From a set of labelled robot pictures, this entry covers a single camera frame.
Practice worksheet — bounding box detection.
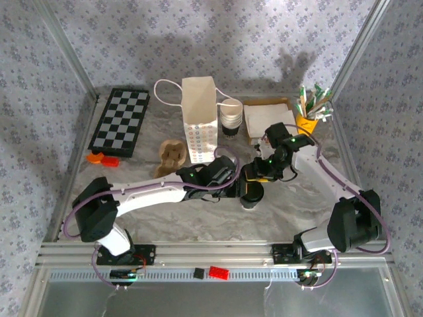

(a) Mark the black plastic cup lid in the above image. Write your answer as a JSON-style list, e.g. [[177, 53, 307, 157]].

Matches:
[[240, 184, 265, 204]]

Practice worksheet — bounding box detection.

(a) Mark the brown cardboard cup carrier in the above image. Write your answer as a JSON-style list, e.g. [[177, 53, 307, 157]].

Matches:
[[153, 139, 186, 181]]

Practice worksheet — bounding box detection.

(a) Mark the white printed paper bag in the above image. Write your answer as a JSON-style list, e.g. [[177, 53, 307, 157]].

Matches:
[[153, 76, 244, 165]]

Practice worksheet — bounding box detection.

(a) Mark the brown cardboard napkin box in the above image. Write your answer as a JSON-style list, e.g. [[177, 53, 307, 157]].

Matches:
[[243, 97, 298, 146]]

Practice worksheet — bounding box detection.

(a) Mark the stack of white napkins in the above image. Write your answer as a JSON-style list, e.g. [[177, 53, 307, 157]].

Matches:
[[243, 102, 297, 138]]

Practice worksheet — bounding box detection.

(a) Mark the stack of white paper cups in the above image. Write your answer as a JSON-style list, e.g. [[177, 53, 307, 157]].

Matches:
[[220, 98, 245, 138]]

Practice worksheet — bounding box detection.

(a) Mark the red toy brick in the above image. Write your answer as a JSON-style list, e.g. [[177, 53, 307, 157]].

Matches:
[[208, 265, 231, 281]]

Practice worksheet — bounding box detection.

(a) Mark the right circuit board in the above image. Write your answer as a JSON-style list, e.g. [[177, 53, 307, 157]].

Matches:
[[296, 269, 323, 285]]

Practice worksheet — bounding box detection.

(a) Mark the circuit board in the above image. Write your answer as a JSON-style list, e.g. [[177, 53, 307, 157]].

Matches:
[[110, 269, 146, 282], [296, 269, 323, 285]]

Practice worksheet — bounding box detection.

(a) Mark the grey metal panel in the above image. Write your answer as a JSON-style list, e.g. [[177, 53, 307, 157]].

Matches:
[[19, 267, 407, 317]]

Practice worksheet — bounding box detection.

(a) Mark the black grey chessboard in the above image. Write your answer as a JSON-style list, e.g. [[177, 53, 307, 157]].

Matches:
[[88, 87, 150, 159]]

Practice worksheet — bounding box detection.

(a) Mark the left circuit board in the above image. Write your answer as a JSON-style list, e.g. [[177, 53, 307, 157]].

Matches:
[[110, 269, 146, 282]]

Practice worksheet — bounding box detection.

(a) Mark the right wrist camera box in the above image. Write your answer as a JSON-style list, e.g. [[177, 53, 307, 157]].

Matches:
[[254, 137, 274, 159]]

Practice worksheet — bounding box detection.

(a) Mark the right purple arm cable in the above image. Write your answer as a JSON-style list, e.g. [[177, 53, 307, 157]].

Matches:
[[262, 123, 393, 291]]

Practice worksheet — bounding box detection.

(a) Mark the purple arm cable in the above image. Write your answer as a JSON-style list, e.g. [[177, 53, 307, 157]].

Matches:
[[262, 123, 393, 291], [62, 147, 241, 291]]

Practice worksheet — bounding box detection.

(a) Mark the aluminium front rail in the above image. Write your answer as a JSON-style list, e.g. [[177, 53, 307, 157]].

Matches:
[[35, 240, 395, 269]]

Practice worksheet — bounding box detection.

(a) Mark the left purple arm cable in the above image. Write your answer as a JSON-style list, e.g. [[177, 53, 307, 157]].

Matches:
[[62, 147, 241, 291]]

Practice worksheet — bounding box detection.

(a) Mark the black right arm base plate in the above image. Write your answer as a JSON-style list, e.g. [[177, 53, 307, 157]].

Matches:
[[272, 243, 332, 265]]

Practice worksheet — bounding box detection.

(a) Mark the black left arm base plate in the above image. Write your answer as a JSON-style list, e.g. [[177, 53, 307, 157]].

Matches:
[[96, 244, 156, 266]]

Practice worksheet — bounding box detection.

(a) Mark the grey slotted cable duct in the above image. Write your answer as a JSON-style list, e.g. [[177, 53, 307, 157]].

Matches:
[[49, 267, 300, 283]]

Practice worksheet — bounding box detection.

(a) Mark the aluminium frame post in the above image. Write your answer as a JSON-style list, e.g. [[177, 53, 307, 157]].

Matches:
[[330, 0, 396, 98], [32, 0, 100, 102]]

